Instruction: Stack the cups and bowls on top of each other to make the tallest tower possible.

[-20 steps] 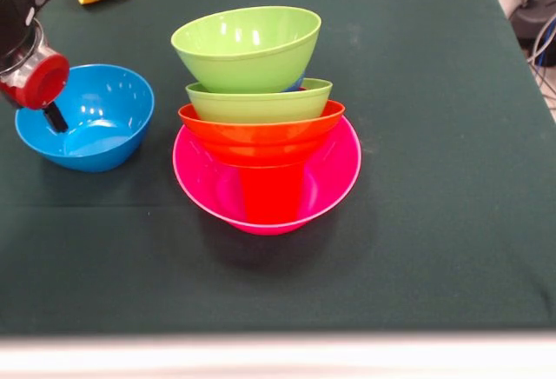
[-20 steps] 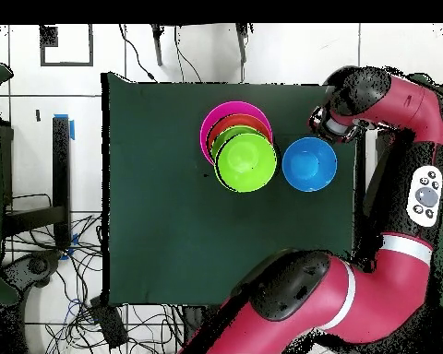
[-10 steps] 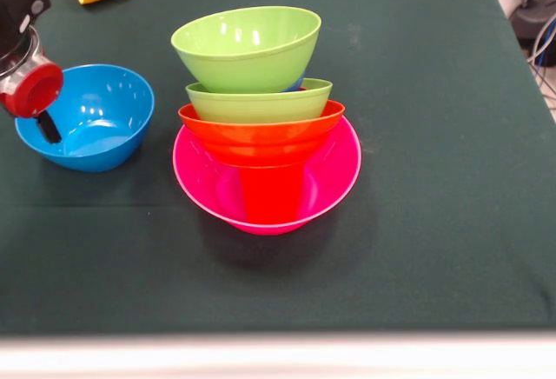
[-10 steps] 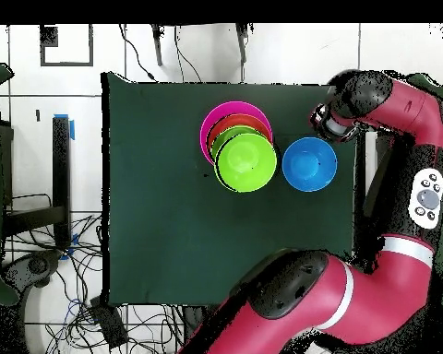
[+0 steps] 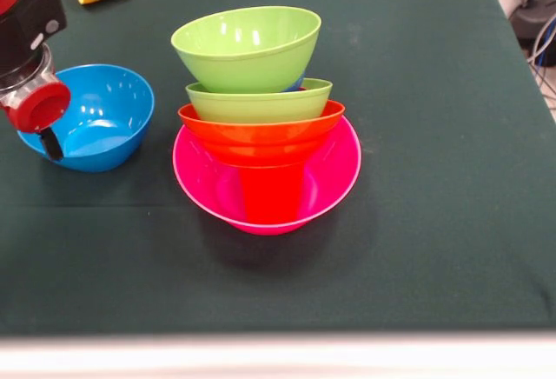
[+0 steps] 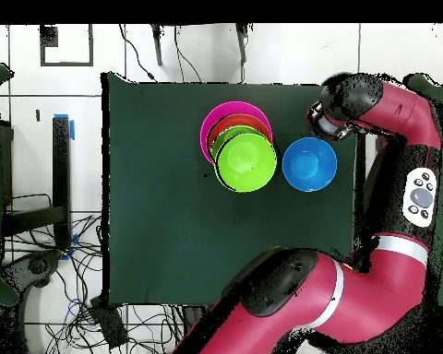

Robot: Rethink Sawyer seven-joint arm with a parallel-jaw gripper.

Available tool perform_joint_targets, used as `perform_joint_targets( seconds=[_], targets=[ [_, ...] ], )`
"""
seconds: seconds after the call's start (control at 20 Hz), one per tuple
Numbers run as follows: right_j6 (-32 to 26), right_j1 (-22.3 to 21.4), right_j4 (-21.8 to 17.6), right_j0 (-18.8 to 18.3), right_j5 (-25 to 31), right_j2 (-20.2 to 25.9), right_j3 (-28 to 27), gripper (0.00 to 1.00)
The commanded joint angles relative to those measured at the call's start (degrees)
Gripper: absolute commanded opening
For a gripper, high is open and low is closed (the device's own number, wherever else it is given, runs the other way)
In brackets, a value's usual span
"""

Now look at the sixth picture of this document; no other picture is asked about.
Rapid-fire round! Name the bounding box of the light blue bowl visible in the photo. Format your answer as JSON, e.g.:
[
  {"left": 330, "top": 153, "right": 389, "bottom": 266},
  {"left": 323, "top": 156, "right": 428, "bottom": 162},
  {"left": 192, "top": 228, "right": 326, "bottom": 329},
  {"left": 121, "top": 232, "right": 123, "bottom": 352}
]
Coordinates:
[{"left": 281, "top": 136, "right": 339, "bottom": 194}]

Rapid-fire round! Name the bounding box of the orange bowl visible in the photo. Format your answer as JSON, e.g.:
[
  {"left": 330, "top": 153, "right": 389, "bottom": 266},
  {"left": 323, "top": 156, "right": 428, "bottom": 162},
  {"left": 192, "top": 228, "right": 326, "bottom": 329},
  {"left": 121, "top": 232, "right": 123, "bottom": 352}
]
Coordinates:
[{"left": 205, "top": 112, "right": 273, "bottom": 165}]

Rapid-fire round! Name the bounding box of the green bowl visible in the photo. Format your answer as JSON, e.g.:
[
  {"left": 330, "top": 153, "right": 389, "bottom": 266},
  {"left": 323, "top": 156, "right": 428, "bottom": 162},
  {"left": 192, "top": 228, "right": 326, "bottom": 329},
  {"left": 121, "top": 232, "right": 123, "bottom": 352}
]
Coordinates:
[
  {"left": 213, "top": 132, "right": 279, "bottom": 194},
  {"left": 210, "top": 124, "right": 264, "bottom": 161}
]

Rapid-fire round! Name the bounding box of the large pink bowl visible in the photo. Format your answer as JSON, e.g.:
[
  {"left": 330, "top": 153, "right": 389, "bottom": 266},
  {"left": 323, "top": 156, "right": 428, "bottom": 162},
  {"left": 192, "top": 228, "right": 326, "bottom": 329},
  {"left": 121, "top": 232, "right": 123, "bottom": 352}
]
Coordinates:
[{"left": 199, "top": 100, "right": 274, "bottom": 167}]

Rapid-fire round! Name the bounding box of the black stand leg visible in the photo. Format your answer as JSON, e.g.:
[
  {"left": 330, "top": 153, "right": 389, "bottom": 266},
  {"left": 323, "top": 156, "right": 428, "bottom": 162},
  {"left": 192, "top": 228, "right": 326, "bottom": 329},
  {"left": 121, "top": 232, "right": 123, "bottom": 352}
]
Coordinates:
[
  {"left": 150, "top": 23, "right": 164, "bottom": 67},
  {"left": 234, "top": 23, "right": 249, "bottom": 64}
]

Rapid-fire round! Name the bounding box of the dark green tablecloth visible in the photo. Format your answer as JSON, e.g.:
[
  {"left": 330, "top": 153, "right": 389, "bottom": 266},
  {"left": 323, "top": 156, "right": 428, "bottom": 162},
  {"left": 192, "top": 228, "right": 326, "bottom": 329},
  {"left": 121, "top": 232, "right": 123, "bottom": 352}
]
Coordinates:
[{"left": 101, "top": 71, "right": 368, "bottom": 309}]

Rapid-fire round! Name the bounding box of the black metal stand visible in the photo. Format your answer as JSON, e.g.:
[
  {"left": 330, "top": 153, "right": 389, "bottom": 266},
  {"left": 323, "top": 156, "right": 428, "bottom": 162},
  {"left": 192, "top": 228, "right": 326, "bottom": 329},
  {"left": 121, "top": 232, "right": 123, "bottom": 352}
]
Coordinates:
[{"left": 1, "top": 115, "right": 73, "bottom": 250}]

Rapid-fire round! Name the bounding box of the black power strip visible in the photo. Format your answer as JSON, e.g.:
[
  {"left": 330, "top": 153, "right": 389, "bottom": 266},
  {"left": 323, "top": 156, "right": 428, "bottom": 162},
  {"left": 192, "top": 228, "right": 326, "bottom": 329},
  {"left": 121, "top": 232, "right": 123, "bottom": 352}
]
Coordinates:
[{"left": 89, "top": 296, "right": 129, "bottom": 349}]

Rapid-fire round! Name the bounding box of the black cable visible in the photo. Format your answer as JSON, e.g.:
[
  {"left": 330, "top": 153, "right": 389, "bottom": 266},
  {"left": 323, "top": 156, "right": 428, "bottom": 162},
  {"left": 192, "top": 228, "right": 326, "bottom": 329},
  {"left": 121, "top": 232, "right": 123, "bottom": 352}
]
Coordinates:
[{"left": 118, "top": 23, "right": 158, "bottom": 83}]

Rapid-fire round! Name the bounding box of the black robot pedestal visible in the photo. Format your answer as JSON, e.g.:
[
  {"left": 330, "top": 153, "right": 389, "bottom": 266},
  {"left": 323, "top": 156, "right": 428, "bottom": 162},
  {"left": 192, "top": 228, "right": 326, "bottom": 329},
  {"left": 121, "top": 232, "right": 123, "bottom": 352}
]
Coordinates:
[{"left": 182, "top": 304, "right": 211, "bottom": 340}]

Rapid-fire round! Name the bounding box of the grey square frame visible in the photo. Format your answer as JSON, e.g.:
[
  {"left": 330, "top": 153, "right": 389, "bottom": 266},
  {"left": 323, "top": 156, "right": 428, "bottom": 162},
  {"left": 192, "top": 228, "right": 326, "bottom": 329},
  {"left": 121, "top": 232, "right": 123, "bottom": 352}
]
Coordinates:
[{"left": 39, "top": 23, "right": 94, "bottom": 68}]

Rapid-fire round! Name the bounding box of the tangle of cables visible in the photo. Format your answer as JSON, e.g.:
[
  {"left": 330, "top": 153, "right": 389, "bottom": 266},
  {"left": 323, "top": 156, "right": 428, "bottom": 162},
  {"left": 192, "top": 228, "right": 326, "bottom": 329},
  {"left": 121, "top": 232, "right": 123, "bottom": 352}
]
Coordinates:
[{"left": 3, "top": 193, "right": 182, "bottom": 354}]

